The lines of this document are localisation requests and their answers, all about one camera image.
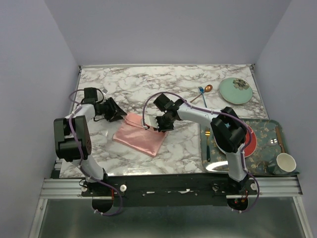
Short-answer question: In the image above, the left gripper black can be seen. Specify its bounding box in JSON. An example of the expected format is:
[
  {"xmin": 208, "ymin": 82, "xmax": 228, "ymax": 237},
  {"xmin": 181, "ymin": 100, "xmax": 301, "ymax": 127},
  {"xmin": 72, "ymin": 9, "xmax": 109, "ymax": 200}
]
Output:
[{"xmin": 98, "ymin": 97, "xmax": 127, "ymax": 122}]

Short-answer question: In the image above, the pink cloth napkin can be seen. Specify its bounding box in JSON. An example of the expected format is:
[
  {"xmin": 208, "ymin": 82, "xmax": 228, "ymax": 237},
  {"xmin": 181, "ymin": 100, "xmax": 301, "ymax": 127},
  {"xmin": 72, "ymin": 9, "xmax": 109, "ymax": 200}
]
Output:
[{"xmin": 113, "ymin": 113, "xmax": 167, "ymax": 157}]

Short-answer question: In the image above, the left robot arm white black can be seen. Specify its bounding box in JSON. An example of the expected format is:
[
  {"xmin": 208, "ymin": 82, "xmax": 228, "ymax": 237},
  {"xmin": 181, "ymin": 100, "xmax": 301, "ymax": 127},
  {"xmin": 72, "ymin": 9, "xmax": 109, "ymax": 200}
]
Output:
[{"xmin": 53, "ymin": 87, "xmax": 127, "ymax": 196}]

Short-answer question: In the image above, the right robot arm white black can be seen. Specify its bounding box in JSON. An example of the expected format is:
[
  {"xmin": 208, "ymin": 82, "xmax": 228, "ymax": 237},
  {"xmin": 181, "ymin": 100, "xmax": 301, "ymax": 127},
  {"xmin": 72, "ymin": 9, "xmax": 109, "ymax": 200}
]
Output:
[{"xmin": 154, "ymin": 93, "xmax": 249, "ymax": 194}]

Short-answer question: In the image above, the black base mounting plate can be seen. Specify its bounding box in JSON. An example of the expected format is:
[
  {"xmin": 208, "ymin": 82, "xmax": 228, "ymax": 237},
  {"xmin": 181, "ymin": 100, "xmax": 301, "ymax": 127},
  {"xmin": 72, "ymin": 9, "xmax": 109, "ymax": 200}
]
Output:
[{"xmin": 82, "ymin": 173, "xmax": 257, "ymax": 207}]

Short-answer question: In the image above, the mint green floral plate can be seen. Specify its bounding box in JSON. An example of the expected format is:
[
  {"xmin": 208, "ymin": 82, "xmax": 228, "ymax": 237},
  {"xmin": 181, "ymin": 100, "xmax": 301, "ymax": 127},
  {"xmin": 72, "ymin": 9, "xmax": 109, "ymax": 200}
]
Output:
[{"xmin": 219, "ymin": 77, "xmax": 253, "ymax": 105}]

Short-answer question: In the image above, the red and teal plate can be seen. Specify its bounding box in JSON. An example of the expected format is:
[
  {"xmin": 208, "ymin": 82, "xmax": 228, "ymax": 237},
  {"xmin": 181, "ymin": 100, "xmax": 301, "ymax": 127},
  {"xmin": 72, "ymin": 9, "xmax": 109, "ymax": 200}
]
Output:
[{"xmin": 213, "ymin": 123, "xmax": 258, "ymax": 159}]

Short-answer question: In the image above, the green floral serving tray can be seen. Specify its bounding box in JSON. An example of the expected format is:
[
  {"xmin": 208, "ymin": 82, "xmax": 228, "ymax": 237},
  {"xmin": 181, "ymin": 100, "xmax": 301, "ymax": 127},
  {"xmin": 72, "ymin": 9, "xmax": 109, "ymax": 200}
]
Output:
[{"xmin": 200, "ymin": 119, "xmax": 289, "ymax": 176}]

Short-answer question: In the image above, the silver spoon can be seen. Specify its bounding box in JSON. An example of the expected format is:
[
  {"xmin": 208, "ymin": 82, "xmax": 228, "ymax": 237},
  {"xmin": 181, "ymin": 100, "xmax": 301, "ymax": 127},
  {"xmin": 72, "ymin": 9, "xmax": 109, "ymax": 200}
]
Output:
[{"xmin": 262, "ymin": 138, "xmax": 278, "ymax": 149}]

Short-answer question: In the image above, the white paper cup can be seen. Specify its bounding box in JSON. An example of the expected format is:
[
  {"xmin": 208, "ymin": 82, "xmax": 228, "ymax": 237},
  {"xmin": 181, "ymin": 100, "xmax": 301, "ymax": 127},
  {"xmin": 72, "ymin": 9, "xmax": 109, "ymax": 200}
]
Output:
[{"xmin": 276, "ymin": 153, "xmax": 297, "ymax": 174}]

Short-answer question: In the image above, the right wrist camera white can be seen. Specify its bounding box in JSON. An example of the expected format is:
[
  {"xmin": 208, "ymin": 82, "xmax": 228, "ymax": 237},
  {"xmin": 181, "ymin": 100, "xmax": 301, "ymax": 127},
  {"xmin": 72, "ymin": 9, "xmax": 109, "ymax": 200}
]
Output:
[{"xmin": 144, "ymin": 116, "xmax": 159, "ymax": 129}]

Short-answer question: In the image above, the gold fork green handle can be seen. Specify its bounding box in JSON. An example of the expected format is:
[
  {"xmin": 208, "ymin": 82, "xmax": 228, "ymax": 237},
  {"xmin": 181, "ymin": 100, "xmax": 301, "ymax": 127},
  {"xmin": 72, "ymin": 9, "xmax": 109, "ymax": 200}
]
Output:
[{"xmin": 205, "ymin": 127, "xmax": 211, "ymax": 162}]

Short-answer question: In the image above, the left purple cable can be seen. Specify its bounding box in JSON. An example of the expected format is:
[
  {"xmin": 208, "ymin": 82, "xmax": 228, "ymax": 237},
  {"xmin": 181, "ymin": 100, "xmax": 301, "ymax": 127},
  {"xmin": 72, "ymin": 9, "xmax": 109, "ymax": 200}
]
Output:
[{"xmin": 68, "ymin": 89, "xmax": 124, "ymax": 216}]

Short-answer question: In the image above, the blue handled utensil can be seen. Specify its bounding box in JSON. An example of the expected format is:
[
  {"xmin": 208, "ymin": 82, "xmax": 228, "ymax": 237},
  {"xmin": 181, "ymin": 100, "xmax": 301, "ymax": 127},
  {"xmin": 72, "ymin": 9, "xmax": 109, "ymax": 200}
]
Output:
[{"xmin": 198, "ymin": 86, "xmax": 207, "ymax": 108}]

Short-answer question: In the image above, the aluminium frame rail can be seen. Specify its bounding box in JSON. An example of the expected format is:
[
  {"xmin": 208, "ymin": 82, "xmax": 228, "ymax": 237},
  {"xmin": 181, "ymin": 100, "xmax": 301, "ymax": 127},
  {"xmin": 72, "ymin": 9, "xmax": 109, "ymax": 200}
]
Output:
[{"xmin": 40, "ymin": 177, "xmax": 303, "ymax": 199}]

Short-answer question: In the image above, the wooden handled knife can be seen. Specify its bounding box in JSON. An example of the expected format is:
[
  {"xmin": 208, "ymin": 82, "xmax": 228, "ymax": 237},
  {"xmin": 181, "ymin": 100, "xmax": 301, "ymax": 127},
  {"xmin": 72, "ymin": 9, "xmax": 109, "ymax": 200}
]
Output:
[{"xmin": 275, "ymin": 126, "xmax": 285, "ymax": 153}]

